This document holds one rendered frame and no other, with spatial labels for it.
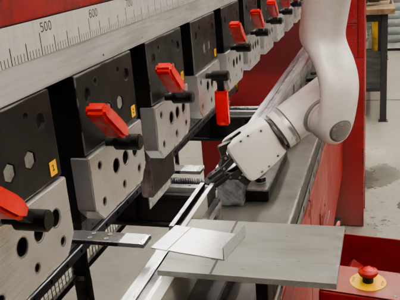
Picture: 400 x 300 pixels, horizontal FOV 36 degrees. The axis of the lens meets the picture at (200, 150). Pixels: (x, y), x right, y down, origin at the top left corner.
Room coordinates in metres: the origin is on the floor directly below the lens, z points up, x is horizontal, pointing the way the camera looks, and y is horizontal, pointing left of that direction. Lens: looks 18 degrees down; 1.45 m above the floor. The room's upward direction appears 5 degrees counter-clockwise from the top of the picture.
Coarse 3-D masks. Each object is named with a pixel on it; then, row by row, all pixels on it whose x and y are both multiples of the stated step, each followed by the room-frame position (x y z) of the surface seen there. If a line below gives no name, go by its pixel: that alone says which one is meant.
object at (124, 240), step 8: (80, 224) 1.00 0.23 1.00; (80, 232) 0.95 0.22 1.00; (88, 232) 0.95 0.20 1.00; (96, 232) 0.95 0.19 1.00; (104, 232) 0.95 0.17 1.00; (112, 232) 0.94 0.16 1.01; (72, 240) 0.93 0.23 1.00; (80, 240) 0.92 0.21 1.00; (88, 240) 0.92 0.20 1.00; (96, 240) 0.92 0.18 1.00; (104, 240) 0.91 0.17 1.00; (112, 240) 0.91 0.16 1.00; (120, 240) 0.91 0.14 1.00; (128, 240) 0.91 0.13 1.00; (136, 240) 0.90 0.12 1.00; (144, 240) 0.90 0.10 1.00
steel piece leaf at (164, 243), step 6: (174, 228) 0.94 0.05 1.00; (180, 228) 0.94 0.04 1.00; (186, 228) 0.94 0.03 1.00; (168, 234) 0.92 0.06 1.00; (174, 234) 0.92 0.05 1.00; (180, 234) 0.92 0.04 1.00; (162, 240) 0.90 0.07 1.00; (168, 240) 0.90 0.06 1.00; (174, 240) 0.90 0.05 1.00; (156, 246) 0.88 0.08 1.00; (162, 246) 0.88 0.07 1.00; (168, 246) 0.88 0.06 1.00
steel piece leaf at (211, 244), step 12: (192, 228) 0.94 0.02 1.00; (240, 228) 0.88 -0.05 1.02; (180, 240) 0.90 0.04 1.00; (192, 240) 0.89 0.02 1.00; (204, 240) 0.89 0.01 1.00; (216, 240) 0.89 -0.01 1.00; (228, 240) 0.88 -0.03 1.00; (240, 240) 0.88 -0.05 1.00; (180, 252) 0.86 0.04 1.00; (192, 252) 0.85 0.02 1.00; (204, 252) 0.85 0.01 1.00; (216, 252) 0.84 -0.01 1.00; (228, 252) 0.83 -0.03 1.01
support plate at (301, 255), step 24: (264, 240) 0.88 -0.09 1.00; (288, 240) 0.87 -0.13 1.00; (312, 240) 0.86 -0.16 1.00; (336, 240) 0.85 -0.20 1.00; (168, 264) 0.82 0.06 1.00; (192, 264) 0.82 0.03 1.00; (216, 264) 0.81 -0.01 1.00; (240, 264) 0.81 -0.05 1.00; (264, 264) 0.80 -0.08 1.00; (288, 264) 0.79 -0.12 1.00; (312, 264) 0.79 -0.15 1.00; (336, 264) 0.78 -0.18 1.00; (336, 288) 0.73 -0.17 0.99
